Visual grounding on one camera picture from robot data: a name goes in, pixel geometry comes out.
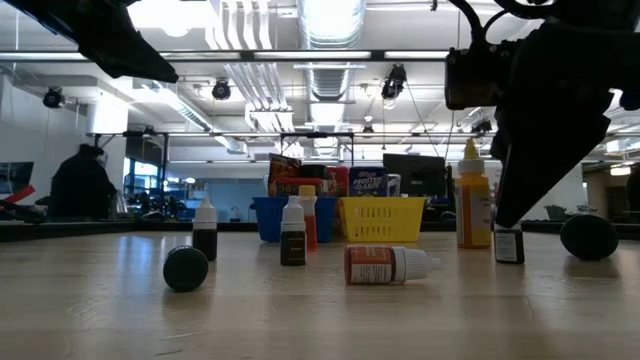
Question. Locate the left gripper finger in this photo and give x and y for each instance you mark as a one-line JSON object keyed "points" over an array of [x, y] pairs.
{"points": [[110, 40]]}

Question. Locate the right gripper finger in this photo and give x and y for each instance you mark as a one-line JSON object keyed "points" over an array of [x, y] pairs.
{"points": [[550, 150], [501, 140]]}

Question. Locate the tall yellow squeeze bottle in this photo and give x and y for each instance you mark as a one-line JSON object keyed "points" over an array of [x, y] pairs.
{"points": [[472, 210]]}

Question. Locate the dark dropper bottle white label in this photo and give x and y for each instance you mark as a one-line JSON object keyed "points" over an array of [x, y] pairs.
{"points": [[509, 247]]}

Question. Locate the blue Frosted Flakes cereal box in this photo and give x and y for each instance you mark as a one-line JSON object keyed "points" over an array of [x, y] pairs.
{"points": [[368, 182]]}

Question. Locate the orange-label dropper bottle white cap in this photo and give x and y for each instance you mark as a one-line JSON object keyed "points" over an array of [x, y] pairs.
{"points": [[370, 265]]}

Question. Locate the small orange bottle yellow cap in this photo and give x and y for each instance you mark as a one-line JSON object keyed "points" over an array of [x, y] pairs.
{"points": [[311, 230]]}

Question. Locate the orange black snack packet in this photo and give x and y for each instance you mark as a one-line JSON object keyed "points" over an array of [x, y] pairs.
{"points": [[282, 172]]}

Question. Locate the black dropper bottle white cap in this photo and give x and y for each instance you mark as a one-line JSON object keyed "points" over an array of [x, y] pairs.
{"points": [[205, 240]]}

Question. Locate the brown dropper bottle white cap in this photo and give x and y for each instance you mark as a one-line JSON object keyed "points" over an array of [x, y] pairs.
{"points": [[293, 250]]}

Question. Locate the grey office chair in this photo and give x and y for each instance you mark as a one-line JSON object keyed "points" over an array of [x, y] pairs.
{"points": [[557, 214]]}

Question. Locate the glowing rectangular lamp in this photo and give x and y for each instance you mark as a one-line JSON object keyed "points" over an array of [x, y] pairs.
{"points": [[620, 170]]}

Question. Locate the black computer monitor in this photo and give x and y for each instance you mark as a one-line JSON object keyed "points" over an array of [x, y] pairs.
{"points": [[417, 175]]}

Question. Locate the clear plastic bin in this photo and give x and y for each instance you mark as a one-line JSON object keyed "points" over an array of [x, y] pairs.
{"points": [[396, 182]]}

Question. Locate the yellow plastic basket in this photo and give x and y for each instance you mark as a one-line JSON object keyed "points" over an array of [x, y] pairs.
{"points": [[381, 220]]}

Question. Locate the person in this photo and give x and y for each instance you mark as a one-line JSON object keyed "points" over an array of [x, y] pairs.
{"points": [[80, 185]]}

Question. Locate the white ceiling pipe bundle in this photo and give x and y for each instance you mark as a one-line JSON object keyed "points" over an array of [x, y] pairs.
{"points": [[260, 85]]}

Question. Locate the dark background monitor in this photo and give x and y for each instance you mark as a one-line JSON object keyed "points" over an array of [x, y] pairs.
{"points": [[15, 175]]}

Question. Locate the black overhead rig beam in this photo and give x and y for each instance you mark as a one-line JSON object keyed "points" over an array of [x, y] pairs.
{"points": [[300, 55]]}

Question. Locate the blue plastic basket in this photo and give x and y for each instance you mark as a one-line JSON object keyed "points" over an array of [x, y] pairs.
{"points": [[270, 220]]}

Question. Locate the black ceiling camera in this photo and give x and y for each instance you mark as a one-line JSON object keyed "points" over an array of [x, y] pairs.
{"points": [[221, 91], [481, 126], [52, 97], [395, 82]]}

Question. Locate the white rectangular ceiling duct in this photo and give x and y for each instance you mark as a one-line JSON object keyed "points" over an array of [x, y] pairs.
{"points": [[190, 110]]}

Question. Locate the black metal table frame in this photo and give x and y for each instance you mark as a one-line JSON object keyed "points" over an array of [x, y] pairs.
{"points": [[100, 231]]}

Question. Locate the silver ceiling air duct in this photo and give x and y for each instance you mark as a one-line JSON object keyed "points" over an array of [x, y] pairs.
{"points": [[325, 25]]}

